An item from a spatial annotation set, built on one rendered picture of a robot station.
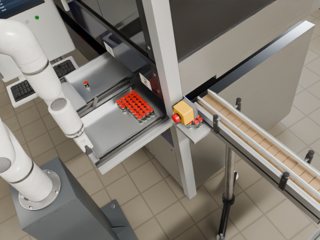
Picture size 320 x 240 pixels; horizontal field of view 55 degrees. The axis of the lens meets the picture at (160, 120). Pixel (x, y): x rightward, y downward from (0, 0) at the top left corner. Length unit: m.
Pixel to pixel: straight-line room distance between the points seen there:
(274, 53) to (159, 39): 0.83
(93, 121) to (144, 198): 0.89
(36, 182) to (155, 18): 0.79
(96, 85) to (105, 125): 0.30
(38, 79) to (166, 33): 0.45
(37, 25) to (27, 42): 1.04
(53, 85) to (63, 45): 1.06
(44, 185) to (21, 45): 0.64
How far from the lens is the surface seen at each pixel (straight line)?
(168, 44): 1.12
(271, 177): 1.27
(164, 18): 1.06
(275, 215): 2.18
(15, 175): 1.26
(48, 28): 2.03
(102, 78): 1.73
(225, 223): 2.02
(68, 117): 1.16
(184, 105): 1.29
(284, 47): 1.80
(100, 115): 1.55
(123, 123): 1.48
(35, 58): 0.99
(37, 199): 1.42
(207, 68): 1.35
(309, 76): 2.94
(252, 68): 1.65
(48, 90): 1.06
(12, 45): 0.96
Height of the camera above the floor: 2.01
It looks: 51 degrees down
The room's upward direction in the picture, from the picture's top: 14 degrees counter-clockwise
